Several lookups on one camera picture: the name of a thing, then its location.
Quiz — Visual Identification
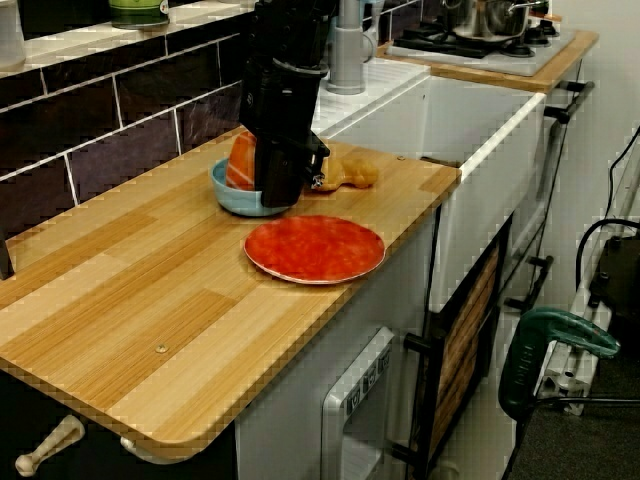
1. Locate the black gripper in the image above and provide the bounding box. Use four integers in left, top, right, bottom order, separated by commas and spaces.
238, 57, 332, 209

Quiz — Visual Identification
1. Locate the brown toy chicken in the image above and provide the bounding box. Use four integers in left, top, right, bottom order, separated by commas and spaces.
312, 156, 380, 193

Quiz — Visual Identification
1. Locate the salmon sushi toy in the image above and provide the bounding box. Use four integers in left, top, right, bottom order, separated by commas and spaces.
225, 130, 261, 192

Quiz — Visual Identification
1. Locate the light blue bowl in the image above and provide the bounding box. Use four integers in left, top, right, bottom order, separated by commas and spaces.
210, 157, 291, 218

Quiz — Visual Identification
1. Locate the red plate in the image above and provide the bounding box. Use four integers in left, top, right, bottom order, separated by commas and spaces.
243, 214, 387, 285

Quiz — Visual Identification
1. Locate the grey toy faucet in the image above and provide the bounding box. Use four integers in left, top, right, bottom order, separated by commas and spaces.
324, 0, 376, 96

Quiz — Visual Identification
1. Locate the white toy sink unit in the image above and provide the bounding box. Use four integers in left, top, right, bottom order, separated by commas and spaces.
284, 57, 549, 314

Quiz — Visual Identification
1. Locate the green can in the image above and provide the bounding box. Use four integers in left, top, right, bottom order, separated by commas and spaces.
108, 0, 171, 30

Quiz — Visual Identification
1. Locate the grey toy stove top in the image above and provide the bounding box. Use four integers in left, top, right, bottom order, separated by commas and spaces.
384, 19, 584, 77

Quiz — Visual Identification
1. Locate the shiny metal pot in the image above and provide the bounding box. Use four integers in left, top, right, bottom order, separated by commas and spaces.
442, 0, 544, 42

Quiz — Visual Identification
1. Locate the grey dispenser panel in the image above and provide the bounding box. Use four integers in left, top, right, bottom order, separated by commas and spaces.
321, 326, 396, 480

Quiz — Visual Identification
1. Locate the black framed oven door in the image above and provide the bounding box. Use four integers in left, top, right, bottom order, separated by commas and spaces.
403, 212, 516, 480

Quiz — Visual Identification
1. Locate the white kitchen cabinet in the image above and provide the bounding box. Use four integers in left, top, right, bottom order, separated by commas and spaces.
234, 199, 436, 480

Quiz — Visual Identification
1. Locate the green power drill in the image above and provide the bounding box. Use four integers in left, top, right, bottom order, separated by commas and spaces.
498, 306, 621, 416

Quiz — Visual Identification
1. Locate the dark shelf upright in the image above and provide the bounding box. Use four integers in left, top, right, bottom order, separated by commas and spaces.
0, 234, 16, 281

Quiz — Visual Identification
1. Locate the white plastic cup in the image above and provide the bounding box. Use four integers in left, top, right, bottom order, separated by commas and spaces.
0, 0, 27, 71

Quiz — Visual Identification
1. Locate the black power box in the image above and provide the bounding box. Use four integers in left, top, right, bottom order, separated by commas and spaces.
588, 234, 640, 306

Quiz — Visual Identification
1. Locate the black bar handle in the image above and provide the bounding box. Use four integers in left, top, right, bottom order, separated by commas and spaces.
543, 79, 596, 125
504, 255, 555, 311

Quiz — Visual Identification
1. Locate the thick black cable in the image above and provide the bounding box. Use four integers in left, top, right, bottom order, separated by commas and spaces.
574, 218, 640, 296

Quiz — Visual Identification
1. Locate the thin black cable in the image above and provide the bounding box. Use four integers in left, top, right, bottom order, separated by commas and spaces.
606, 125, 640, 221

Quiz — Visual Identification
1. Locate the white curved handle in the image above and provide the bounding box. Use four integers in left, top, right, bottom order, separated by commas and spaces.
119, 435, 201, 464

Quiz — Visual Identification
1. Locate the aluminium extrusion rail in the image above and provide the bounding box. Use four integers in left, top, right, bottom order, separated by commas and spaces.
537, 164, 640, 416

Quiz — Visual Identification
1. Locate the cream bar handle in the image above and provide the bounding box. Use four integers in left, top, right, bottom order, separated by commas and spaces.
14, 415, 85, 477

